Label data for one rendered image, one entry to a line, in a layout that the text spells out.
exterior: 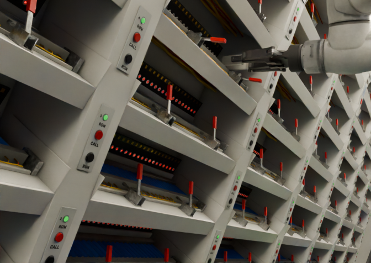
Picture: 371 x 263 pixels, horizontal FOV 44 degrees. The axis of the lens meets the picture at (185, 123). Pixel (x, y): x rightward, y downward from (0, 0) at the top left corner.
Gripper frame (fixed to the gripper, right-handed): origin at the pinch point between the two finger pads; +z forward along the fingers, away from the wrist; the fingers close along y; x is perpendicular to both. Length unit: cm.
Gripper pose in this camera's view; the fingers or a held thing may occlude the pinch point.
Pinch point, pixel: (234, 62)
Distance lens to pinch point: 136.3
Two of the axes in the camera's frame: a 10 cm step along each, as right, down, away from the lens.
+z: -8.9, 0.1, 4.6
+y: -4.5, -2.6, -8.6
